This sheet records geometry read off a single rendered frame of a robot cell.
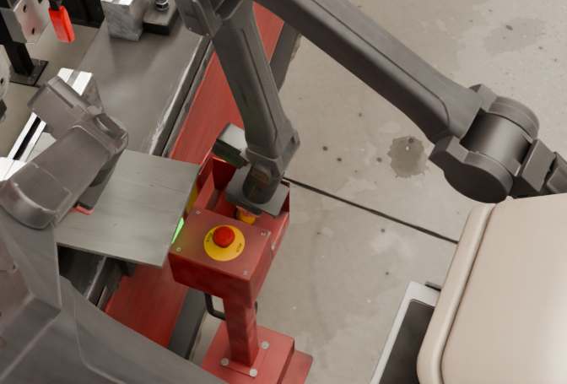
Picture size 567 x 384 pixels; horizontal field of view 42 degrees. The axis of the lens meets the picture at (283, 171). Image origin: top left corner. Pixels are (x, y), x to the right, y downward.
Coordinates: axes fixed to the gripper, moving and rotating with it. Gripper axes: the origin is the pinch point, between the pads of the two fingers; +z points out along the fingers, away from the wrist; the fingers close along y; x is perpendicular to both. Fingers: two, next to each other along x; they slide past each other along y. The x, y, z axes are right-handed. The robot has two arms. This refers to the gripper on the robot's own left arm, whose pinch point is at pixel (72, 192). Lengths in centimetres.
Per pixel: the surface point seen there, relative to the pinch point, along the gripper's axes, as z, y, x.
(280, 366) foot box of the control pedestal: 66, -14, 66
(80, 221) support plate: -0.1, 3.7, 2.9
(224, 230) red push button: 9.4, -10.7, 26.0
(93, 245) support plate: -1.7, 6.8, 5.9
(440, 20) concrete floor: 69, -160, 89
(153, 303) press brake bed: 41.3, -5.1, 25.2
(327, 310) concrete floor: 74, -37, 78
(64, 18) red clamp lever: -14.8, -16.2, -12.3
